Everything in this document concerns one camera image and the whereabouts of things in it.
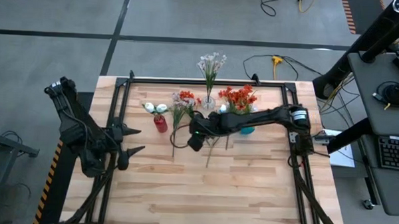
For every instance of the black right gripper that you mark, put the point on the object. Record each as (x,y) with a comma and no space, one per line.
(202,125)

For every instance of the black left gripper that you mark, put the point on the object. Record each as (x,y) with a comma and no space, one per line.
(118,142)

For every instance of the orange artificial flower bunch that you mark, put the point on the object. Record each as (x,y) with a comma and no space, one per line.
(225,94)
(248,100)
(186,95)

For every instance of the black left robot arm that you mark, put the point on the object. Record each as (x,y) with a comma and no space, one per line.
(69,120)

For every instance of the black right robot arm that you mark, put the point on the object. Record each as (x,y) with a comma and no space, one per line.
(259,119)

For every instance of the clear glass vase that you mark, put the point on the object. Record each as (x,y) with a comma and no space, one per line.
(208,103)

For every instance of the red glass vase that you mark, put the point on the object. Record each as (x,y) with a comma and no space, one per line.
(160,124)

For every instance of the teal glass vase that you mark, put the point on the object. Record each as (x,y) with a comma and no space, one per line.
(247,130)

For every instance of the black mat with hazard stripe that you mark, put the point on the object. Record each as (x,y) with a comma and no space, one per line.
(57,193)

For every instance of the yellow extension plug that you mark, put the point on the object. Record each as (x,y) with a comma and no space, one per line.
(276,59)

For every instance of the black desk leg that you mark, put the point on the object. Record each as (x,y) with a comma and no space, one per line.
(348,135)

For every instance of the white paper sheet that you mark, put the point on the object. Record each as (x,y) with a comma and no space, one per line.
(345,160)

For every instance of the grey desk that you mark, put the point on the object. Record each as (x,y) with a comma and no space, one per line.
(369,98)

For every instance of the desk caster wheel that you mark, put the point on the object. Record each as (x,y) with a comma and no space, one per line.
(368,204)

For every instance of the black monitor pole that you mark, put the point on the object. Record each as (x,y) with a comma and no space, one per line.
(374,51)

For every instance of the dark mat with orange stripes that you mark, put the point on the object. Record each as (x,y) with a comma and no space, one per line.
(359,11)

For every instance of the black keyboard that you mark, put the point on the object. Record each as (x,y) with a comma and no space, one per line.
(396,153)

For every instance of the black tower fan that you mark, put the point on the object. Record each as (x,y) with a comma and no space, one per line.
(382,28)

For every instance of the black aluminium rig frame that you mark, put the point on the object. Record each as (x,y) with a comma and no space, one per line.
(170,81)

